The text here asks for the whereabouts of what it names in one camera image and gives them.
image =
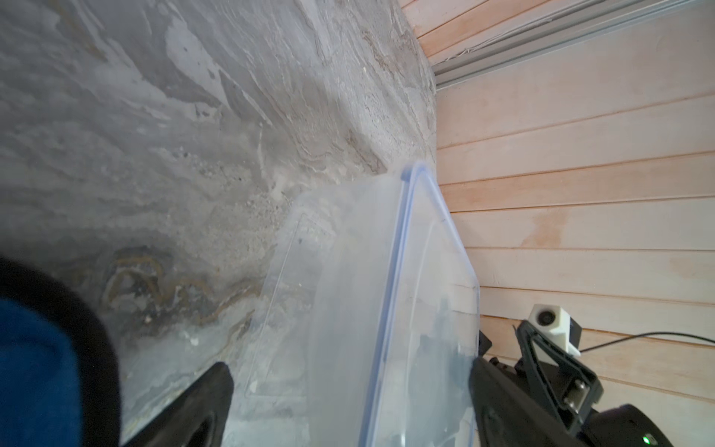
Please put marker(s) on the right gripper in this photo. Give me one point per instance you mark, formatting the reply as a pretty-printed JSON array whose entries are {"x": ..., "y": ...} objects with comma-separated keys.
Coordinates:
[{"x": 567, "y": 390}]

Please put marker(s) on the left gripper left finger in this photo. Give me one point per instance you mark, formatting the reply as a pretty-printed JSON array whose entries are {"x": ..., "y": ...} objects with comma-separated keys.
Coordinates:
[{"x": 197, "y": 417}]

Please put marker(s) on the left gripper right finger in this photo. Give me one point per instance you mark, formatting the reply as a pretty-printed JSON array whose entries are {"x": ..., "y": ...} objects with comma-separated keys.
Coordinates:
[{"x": 507, "y": 416}]

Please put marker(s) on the clear lunch box blue rim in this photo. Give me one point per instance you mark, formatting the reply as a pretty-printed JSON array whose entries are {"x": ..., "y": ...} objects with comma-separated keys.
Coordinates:
[{"x": 367, "y": 324}]

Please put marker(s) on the blue cloth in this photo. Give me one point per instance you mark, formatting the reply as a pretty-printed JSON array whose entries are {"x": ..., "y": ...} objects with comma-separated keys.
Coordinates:
[{"x": 59, "y": 371}]

